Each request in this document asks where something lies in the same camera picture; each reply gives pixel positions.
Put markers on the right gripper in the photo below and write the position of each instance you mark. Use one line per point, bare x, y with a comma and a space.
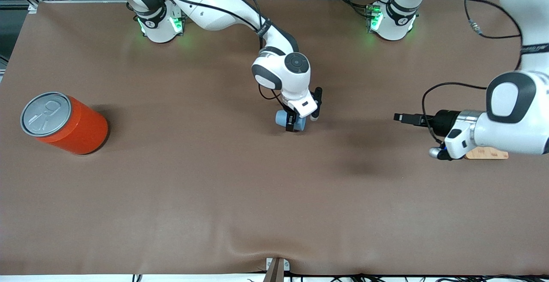
291, 121

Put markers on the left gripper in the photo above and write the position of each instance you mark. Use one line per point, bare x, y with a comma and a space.
444, 121

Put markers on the blue plastic cup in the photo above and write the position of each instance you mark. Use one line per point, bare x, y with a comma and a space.
280, 119

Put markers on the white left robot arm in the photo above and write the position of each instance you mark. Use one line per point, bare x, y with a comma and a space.
514, 114

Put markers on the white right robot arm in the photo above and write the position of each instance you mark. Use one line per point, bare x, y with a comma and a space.
214, 3

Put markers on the wooden mug tree stand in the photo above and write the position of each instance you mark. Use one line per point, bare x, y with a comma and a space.
487, 154

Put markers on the brown table cover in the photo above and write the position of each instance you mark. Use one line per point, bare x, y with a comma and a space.
214, 166

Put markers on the orange can with grey lid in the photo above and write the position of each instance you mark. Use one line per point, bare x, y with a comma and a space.
73, 129

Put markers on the grey metal camera bracket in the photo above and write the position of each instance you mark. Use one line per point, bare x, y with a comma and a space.
275, 271

